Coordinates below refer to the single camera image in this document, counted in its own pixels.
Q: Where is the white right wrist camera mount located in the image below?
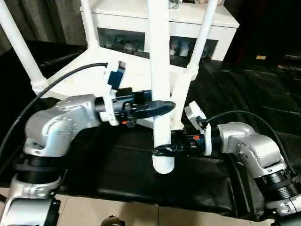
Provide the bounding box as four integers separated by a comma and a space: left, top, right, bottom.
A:
184, 101, 214, 156

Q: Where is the dark robot body part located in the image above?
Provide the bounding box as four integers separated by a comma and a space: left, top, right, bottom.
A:
101, 215, 126, 226

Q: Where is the white plastic table top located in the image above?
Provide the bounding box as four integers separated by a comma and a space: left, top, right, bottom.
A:
32, 46, 199, 130

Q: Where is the white plastic table leg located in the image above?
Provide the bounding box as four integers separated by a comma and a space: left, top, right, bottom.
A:
0, 0, 49, 93
185, 0, 219, 76
147, 0, 176, 175
79, 0, 99, 51

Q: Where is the grey curtain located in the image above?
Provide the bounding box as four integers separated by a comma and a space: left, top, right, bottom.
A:
0, 0, 87, 49

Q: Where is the white sideboard with glass doors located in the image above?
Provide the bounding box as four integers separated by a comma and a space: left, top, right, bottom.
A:
90, 0, 240, 62

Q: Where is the black plastic cover mat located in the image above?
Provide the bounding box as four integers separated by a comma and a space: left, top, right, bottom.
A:
0, 41, 301, 223

